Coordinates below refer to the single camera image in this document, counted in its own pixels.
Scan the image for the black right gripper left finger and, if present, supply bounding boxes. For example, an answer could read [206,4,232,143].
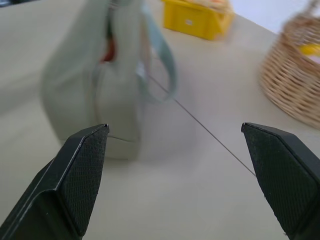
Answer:
[0,123,110,240]

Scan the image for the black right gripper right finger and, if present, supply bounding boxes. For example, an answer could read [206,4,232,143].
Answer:
[240,122,320,240]

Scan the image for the pale green fabric bag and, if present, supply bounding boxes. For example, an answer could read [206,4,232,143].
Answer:
[41,0,178,161]

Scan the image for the woven wicker basket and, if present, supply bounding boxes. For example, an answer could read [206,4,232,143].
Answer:
[258,0,320,130]

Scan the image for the yellow item in basket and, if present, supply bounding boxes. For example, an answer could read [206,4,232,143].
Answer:
[299,42,320,56]

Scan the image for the yellow plastic bin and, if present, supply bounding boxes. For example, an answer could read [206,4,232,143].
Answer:
[160,0,235,41]

